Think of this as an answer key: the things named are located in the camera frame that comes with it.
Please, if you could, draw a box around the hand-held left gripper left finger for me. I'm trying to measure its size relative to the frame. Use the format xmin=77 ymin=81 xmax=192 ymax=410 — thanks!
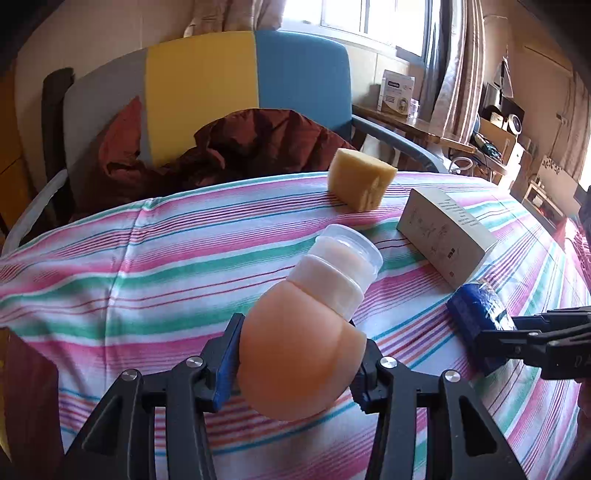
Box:
xmin=62 ymin=313 xmax=245 ymax=480

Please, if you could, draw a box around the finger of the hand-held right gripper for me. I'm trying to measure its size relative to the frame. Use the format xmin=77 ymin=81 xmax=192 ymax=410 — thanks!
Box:
xmin=475 ymin=329 xmax=561 ymax=370
xmin=512 ymin=310 xmax=591 ymax=333

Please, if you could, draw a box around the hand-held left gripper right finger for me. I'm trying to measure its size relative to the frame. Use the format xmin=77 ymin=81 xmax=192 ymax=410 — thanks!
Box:
xmin=349 ymin=338 xmax=529 ymax=480

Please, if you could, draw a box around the blue tissue pack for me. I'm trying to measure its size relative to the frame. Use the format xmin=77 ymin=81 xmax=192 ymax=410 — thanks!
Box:
xmin=446 ymin=279 xmax=515 ymax=377

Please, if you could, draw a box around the peach squeeze bottle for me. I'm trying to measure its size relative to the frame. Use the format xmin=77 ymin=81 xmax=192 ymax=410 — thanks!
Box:
xmin=238 ymin=224 xmax=384 ymax=422

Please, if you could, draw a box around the yellow translucent storage bin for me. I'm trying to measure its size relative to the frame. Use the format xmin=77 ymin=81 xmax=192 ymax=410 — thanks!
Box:
xmin=0 ymin=323 xmax=63 ymax=480

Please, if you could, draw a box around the white cardboard box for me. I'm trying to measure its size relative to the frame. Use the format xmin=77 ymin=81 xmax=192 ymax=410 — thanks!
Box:
xmin=397 ymin=187 xmax=498 ymax=283

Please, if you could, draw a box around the pink green striped bedsheet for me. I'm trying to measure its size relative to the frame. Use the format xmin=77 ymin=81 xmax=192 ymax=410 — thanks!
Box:
xmin=0 ymin=171 xmax=591 ymax=480

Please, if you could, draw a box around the white floral printed box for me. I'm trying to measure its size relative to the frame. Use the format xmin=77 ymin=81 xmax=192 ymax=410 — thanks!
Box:
xmin=536 ymin=154 xmax=578 ymax=195

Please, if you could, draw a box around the brown cardboard box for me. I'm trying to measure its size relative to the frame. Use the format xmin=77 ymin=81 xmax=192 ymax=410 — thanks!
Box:
xmin=478 ymin=117 xmax=518 ymax=167

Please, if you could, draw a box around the cream curtain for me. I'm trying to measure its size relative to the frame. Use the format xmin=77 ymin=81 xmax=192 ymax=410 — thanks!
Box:
xmin=551 ymin=74 xmax=585 ymax=181

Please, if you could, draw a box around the black speaker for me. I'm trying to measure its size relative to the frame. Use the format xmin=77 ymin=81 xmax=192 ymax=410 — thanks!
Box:
xmin=501 ymin=111 xmax=525 ymax=137

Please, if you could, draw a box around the yellow sponge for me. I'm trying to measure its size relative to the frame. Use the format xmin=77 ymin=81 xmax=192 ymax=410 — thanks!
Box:
xmin=328 ymin=148 xmax=399 ymax=213

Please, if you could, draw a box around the wooden desk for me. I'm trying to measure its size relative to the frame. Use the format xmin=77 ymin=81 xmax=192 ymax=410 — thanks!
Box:
xmin=352 ymin=104 xmax=509 ymax=185

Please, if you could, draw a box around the dark red jacket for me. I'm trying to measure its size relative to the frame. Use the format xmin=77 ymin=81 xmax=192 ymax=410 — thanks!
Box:
xmin=71 ymin=96 xmax=358 ymax=217

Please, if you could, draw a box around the white mask box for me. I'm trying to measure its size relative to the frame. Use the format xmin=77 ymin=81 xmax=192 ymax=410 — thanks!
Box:
xmin=379 ymin=69 xmax=415 ymax=115

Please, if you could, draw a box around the beige grey curtain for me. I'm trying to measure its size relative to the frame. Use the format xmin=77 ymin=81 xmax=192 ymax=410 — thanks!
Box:
xmin=422 ymin=0 xmax=485 ymax=144

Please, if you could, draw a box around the grey yellow blue chair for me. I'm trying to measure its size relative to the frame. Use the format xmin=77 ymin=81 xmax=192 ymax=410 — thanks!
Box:
xmin=0 ymin=30 xmax=451 ymax=250

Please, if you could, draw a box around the barred window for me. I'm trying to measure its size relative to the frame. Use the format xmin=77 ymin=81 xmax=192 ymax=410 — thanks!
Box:
xmin=281 ymin=0 xmax=430 ymax=58

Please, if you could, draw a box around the beige floral curtain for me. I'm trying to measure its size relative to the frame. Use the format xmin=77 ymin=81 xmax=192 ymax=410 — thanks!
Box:
xmin=182 ymin=0 xmax=278 ymax=38

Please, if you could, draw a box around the black padded post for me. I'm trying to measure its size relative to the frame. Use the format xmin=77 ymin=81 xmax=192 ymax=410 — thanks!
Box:
xmin=41 ymin=67 xmax=75 ymax=185

